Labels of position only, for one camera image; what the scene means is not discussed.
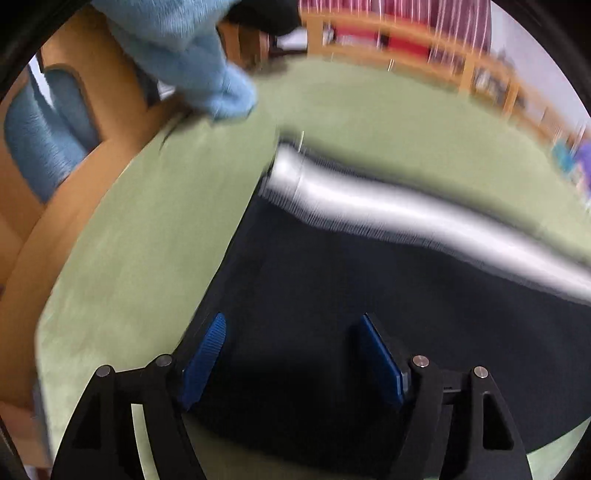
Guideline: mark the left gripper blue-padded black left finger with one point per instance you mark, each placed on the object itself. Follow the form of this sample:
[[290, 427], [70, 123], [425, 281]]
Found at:
[[99, 441]]

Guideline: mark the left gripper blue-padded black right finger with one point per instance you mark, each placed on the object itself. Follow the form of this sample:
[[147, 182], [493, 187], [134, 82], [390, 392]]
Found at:
[[454, 424]]

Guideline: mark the black pants with white stripe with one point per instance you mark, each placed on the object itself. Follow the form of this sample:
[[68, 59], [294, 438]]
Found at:
[[316, 241]]

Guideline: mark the green bed blanket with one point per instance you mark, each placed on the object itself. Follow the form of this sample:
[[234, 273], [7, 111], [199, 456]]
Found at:
[[138, 271]]

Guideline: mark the teal patterned cushion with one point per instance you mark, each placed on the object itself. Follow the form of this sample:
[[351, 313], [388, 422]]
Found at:
[[563, 156]]

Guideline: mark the purple plush toy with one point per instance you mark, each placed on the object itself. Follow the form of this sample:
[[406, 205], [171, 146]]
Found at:
[[583, 163]]

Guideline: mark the red chair right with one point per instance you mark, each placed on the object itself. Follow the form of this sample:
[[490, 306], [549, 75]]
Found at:
[[407, 46]]

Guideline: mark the red chair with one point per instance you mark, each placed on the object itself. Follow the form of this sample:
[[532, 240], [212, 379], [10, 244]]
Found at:
[[407, 46], [347, 35]]

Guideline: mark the light blue fleece garment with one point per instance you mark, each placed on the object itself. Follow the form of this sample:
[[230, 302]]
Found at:
[[173, 42]]

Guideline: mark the red chair left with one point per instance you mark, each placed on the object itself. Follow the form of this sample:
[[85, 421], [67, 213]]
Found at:
[[347, 35]]

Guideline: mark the pink patterned curtain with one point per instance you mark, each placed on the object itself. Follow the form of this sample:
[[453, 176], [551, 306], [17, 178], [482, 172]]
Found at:
[[468, 22]]

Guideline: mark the black garment on bedrail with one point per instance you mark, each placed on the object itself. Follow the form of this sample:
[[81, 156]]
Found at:
[[273, 17]]

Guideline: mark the wooden bed frame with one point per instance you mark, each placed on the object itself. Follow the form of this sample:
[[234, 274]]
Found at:
[[37, 237]]

